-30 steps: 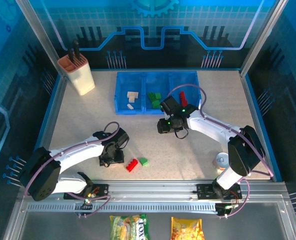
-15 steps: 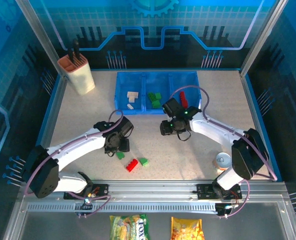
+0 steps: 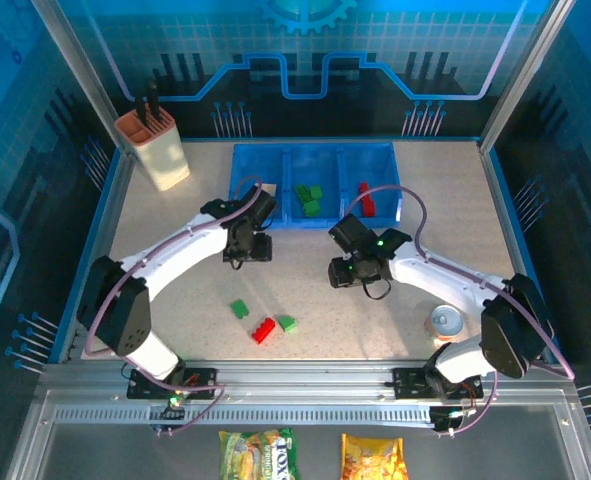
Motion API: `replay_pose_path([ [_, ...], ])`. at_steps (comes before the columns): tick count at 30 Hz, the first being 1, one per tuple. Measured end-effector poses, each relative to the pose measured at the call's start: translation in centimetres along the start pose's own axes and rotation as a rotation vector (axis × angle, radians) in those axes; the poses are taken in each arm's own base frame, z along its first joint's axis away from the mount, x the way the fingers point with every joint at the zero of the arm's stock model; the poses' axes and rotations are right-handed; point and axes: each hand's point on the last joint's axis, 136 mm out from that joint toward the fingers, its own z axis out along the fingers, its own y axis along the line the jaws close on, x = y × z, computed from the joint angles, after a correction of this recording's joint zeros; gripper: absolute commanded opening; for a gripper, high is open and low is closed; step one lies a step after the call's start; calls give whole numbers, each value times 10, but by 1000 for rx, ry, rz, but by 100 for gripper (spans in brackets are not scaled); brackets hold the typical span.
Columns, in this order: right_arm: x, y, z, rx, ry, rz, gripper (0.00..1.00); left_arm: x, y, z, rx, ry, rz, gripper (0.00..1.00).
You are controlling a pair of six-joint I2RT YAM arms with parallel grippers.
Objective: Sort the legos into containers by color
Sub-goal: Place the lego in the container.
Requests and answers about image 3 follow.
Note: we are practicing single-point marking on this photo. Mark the aluminium frame post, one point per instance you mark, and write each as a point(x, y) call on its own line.
point(530, 65)
point(76, 65)

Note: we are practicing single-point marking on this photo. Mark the silver-lid tin can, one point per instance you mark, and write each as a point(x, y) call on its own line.
point(446, 320)

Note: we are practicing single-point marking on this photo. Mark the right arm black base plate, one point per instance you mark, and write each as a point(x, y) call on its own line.
point(405, 382)

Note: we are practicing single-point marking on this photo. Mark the green snack bag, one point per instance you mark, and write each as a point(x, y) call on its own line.
point(257, 455)

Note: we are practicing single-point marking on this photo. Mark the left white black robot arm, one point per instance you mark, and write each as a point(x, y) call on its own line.
point(175, 255)

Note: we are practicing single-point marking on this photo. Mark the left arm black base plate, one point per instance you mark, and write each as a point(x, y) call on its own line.
point(202, 382)

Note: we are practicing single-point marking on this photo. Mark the long green lego brick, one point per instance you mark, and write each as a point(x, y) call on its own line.
point(311, 208)

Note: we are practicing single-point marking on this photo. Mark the cream knife block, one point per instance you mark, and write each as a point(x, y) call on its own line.
point(162, 155)

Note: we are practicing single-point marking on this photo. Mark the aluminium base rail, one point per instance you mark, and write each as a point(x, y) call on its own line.
point(300, 377)

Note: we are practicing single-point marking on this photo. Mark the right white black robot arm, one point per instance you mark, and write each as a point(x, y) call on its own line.
point(435, 272)

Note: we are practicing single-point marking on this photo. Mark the small black controller board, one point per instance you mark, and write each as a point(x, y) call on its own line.
point(445, 417)
point(174, 413)

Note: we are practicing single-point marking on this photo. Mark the blue three-compartment bin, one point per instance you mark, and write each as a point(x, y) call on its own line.
point(315, 165)

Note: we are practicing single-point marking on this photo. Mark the yellow snack bag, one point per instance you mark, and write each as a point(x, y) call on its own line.
point(373, 457)

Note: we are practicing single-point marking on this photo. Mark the short red lego brick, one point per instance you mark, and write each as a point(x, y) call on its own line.
point(370, 207)

